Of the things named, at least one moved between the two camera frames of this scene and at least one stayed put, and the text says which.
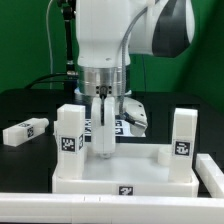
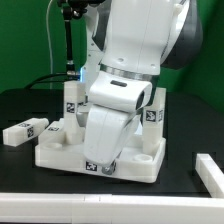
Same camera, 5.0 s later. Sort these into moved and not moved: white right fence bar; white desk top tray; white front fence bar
Moved: white desk top tray
Not moved: white front fence bar; white right fence bar
